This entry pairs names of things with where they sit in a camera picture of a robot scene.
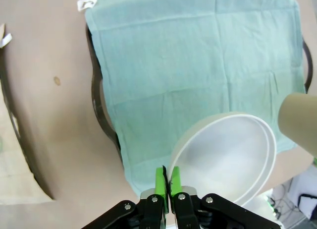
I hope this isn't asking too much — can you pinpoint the brown plastic cup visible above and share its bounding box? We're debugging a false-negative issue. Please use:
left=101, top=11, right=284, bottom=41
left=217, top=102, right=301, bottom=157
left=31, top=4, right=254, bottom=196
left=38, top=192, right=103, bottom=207
left=277, top=92, right=317, bottom=158

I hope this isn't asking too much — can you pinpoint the beige cloth mat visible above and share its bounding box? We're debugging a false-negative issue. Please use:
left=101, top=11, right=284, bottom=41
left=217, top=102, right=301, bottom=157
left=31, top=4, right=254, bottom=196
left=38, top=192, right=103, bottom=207
left=0, top=23, right=54, bottom=205

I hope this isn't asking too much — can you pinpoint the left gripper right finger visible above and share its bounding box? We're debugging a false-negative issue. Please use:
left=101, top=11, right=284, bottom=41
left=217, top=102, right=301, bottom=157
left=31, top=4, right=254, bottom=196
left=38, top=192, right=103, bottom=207
left=169, top=166, right=281, bottom=229

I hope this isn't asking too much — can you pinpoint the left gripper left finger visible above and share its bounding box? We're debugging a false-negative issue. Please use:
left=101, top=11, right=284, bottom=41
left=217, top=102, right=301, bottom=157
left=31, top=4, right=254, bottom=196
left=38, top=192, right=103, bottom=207
left=81, top=166, right=172, bottom=229

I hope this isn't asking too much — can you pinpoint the white plastic bowl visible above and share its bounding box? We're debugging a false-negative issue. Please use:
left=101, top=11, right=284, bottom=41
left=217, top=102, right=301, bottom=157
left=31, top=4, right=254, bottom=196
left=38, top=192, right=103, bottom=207
left=167, top=111, right=277, bottom=210

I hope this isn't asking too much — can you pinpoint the green cloth mat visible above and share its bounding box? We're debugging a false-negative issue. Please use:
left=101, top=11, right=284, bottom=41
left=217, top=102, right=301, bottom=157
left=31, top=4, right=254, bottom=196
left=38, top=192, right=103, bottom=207
left=77, top=0, right=306, bottom=196

